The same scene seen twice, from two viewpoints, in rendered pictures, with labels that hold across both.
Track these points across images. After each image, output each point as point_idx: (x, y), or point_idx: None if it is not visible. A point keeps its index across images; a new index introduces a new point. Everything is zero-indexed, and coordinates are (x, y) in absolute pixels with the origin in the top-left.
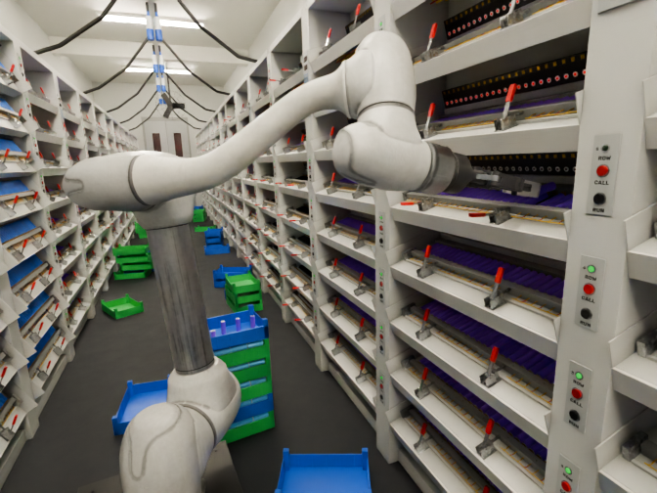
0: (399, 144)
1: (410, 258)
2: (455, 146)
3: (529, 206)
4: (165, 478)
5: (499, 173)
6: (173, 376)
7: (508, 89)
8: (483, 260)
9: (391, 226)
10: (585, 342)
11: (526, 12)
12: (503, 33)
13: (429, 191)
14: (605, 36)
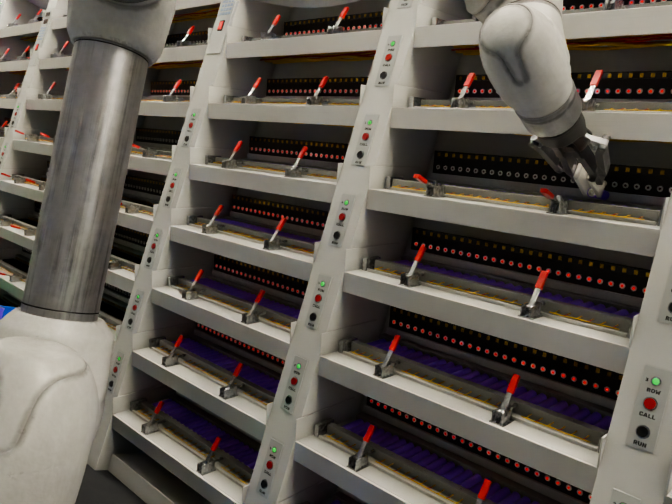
0: (563, 49)
1: (374, 268)
2: (509, 121)
3: (595, 203)
4: (55, 464)
5: (609, 139)
6: (24, 316)
7: (594, 74)
8: (487, 280)
9: (361, 216)
10: (668, 341)
11: (622, 7)
12: (608, 14)
13: (549, 127)
14: None
